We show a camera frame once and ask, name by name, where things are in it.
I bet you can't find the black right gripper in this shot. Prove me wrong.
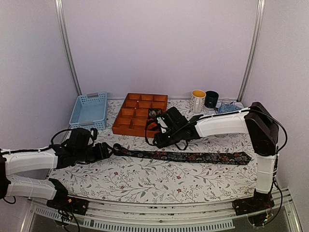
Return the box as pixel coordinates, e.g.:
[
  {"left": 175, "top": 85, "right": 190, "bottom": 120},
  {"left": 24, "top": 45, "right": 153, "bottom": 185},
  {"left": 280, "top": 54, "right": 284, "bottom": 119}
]
[{"left": 153, "top": 127, "right": 182, "bottom": 149}]

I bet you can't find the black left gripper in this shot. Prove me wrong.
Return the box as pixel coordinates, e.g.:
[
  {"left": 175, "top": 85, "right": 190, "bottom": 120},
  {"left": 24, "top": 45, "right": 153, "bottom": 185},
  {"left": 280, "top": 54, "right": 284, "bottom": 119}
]
[{"left": 75, "top": 142, "right": 115, "bottom": 163}]

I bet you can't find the dark floral necktie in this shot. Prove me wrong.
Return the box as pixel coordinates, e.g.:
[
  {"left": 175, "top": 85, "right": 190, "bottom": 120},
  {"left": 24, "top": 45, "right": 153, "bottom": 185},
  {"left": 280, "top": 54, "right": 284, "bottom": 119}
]
[{"left": 112, "top": 144, "right": 252, "bottom": 165}]

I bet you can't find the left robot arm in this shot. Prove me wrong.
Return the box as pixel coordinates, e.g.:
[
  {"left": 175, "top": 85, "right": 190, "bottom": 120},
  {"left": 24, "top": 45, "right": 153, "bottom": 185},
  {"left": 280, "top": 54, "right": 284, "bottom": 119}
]
[{"left": 0, "top": 128, "right": 112, "bottom": 210}]

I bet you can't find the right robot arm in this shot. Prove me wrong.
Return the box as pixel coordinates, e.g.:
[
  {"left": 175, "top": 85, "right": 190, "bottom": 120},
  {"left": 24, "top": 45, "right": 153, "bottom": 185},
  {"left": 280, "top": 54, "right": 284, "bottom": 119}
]
[{"left": 153, "top": 102, "right": 284, "bottom": 211}]

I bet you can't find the rolled orange striped tie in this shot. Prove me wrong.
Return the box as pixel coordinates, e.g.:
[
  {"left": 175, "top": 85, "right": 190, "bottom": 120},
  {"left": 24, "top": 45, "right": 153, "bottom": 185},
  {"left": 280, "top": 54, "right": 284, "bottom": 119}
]
[{"left": 145, "top": 120, "right": 160, "bottom": 131}]

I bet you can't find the rolled olive patterned tie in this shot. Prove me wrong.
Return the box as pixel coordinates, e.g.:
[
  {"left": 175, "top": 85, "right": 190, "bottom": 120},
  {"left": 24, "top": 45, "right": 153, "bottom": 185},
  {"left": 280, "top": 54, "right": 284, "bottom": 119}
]
[{"left": 148, "top": 108, "right": 163, "bottom": 120}]

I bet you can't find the floral patterned tablecloth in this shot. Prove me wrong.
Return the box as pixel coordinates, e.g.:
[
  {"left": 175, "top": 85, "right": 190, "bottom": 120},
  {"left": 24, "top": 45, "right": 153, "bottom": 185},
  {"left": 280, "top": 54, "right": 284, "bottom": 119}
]
[{"left": 48, "top": 98, "right": 275, "bottom": 203}]

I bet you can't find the white checked dish towel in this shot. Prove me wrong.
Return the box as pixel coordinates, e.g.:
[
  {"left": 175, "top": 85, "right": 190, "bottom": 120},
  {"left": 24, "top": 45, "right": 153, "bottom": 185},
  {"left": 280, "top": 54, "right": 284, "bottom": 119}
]
[{"left": 205, "top": 107, "right": 219, "bottom": 115}]

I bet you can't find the white mug yellow inside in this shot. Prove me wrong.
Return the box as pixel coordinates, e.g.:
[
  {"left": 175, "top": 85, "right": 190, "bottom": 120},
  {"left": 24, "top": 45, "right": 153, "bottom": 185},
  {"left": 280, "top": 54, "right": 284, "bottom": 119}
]
[{"left": 191, "top": 90, "right": 206, "bottom": 114}]

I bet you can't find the orange wooden divider tray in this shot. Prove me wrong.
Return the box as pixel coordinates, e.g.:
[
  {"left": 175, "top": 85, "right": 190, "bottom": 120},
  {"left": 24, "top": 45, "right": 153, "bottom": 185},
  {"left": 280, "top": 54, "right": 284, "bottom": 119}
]
[{"left": 112, "top": 93, "right": 168, "bottom": 138}]

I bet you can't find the light blue plastic basket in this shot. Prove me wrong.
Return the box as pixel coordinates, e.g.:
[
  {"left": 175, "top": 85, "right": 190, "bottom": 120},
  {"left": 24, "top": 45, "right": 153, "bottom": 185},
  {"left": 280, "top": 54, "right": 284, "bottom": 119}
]
[{"left": 69, "top": 92, "right": 108, "bottom": 130}]

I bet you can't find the dark green mug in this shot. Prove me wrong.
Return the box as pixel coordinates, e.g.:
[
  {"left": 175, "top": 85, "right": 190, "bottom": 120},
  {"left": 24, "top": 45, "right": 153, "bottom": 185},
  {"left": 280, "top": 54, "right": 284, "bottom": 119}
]
[{"left": 205, "top": 90, "right": 219, "bottom": 108}]

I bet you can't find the blue glass tray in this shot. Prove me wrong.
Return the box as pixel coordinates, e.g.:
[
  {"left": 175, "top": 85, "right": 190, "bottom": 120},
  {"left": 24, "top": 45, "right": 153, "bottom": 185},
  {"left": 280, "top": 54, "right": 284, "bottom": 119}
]
[{"left": 218, "top": 101, "right": 242, "bottom": 114}]

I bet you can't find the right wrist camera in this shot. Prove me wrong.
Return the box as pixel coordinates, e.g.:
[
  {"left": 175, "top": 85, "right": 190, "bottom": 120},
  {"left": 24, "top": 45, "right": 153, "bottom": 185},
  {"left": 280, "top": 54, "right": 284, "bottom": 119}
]
[{"left": 156, "top": 117, "right": 169, "bottom": 133}]

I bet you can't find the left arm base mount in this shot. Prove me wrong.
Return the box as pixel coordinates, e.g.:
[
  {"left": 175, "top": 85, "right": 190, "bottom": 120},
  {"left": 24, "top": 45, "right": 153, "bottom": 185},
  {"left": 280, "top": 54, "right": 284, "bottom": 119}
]
[{"left": 46, "top": 178, "right": 89, "bottom": 216}]

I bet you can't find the aluminium front rail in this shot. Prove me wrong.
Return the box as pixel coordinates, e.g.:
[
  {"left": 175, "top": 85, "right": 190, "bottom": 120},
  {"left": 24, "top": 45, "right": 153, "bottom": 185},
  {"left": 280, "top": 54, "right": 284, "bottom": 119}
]
[{"left": 22, "top": 189, "right": 303, "bottom": 232}]

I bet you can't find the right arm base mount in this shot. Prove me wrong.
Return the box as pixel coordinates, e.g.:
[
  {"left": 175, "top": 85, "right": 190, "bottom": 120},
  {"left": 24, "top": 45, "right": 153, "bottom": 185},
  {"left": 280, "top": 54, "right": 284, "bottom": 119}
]
[{"left": 232, "top": 190, "right": 275, "bottom": 216}]

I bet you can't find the right aluminium frame post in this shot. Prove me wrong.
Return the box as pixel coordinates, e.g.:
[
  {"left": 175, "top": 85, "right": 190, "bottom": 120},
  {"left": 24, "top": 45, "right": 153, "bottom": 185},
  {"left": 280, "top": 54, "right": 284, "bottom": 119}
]
[{"left": 237, "top": 0, "right": 266, "bottom": 102}]

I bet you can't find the aluminium frame post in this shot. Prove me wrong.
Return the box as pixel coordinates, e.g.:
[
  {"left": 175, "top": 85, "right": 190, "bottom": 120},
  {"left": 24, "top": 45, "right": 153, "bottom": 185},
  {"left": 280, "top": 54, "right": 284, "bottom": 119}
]
[
  {"left": 237, "top": 0, "right": 266, "bottom": 102},
  {"left": 55, "top": 0, "right": 82, "bottom": 96}
]

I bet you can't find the left aluminium frame post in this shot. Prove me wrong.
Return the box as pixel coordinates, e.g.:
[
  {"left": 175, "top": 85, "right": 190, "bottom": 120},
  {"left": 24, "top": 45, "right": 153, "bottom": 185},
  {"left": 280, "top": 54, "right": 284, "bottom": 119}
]
[{"left": 55, "top": 0, "right": 82, "bottom": 96}]

